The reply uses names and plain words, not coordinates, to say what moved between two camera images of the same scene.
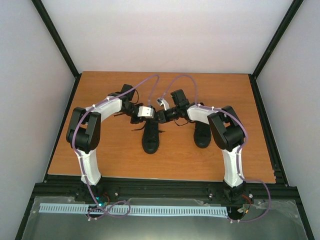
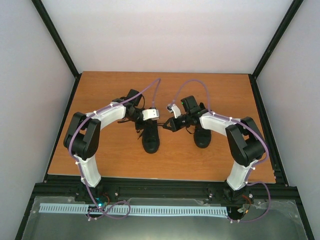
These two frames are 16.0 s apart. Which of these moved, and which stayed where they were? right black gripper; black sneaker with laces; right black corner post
Moved: right black gripper
Stayed: black sneaker with laces; right black corner post
